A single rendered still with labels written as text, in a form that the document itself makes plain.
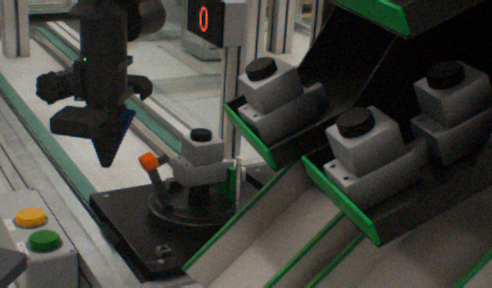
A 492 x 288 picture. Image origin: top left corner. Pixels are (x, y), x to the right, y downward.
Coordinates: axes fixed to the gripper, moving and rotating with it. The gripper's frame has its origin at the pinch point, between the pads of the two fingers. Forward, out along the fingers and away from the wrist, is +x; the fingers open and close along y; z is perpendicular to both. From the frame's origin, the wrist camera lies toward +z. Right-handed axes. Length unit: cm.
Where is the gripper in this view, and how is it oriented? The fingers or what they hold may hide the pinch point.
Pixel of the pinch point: (105, 142)
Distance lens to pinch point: 99.4
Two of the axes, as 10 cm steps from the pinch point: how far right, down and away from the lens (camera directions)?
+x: -0.5, 9.3, 3.7
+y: -2.5, 3.4, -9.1
